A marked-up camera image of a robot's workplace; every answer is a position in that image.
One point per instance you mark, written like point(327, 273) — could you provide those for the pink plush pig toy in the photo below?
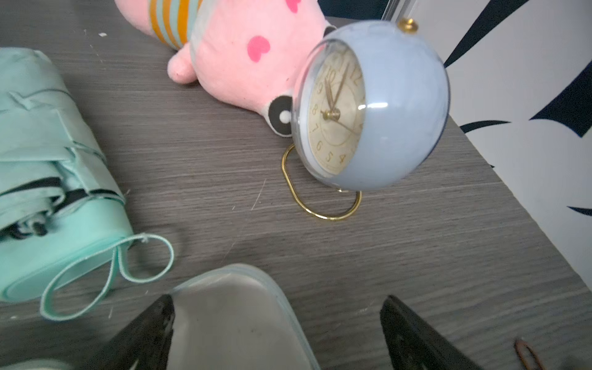
point(242, 52)

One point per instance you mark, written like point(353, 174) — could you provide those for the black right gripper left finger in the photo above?
point(144, 344)

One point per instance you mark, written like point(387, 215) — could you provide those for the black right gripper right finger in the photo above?
point(414, 344)

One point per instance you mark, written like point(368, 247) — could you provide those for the blue round alarm clock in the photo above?
point(369, 106)

